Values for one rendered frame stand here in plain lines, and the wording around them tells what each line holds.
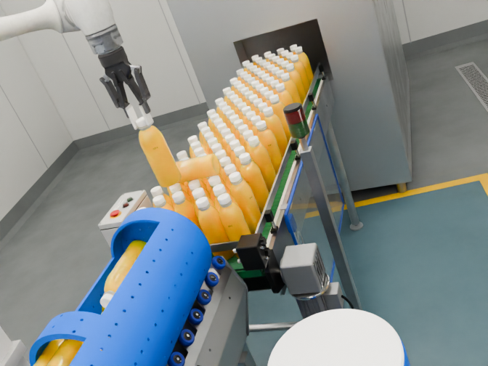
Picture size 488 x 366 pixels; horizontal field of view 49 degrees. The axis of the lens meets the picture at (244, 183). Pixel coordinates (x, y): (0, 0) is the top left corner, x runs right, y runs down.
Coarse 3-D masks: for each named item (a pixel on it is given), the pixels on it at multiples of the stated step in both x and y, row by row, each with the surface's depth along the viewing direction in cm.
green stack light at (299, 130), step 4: (304, 120) 170; (288, 124) 171; (296, 124) 170; (300, 124) 170; (304, 124) 170; (288, 128) 173; (292, 128) 171; (296, 128) 170; (300, 128) 170; (304, 128) 171; (308, 128) 172; (292, 132) 172; (296, 132) 171; (300, 132) 171; (304, 132) 171; (308, 132) 172; (292, 136) 173; (296, 136) 172; (300, 136) 171
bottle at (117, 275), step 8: (136, 240) 150; (128, 248) 148; (136, 248) 147; (128, 256) 144; (136, 256) 145; (120, 264) 142; (128, 264) 141; (112, 272) 139; (120, 272) 139; (112, 280) 137; (120, 280) 137; (104, 288) 138; (112, 288) 136
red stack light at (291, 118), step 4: (296, 112) 168; (300, 112) 168; (288, 116) 169; (292, 116) 168; (296, 116) 168; (300, 116) 169; (304, 116) 170; (288, 120) 170; (292, 120) 169; (296, 120) 169; (300, 120) 169; (292, 124) 170
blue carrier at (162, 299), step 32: (128, 224) 145; (160, 224) 140; (192, 224) 146; (160, 256) 132; (192, 256) 140; (96, 288) 144; (128, 288) 121; (160, 288) 125; (192, 288) 137; (64, 320) 113; (96, 320) 112; (128, 320) 115; (160, 320) 121; (32, 352) 116; (96, 352) 106; (128, 352) 110; (160, 352) 119
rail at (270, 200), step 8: (312, 80) 272; (312, 88) 268; (304, 104) 247; (304, 112) 245; (288, 144) 215; (288, 152) 211; (280, 168) 198; (280, 176) 197; (272, 192) 186; (272, 200) 184; (264, 208) 177; (264, 216) 175; (264, 224) 173; (256, 232) 166
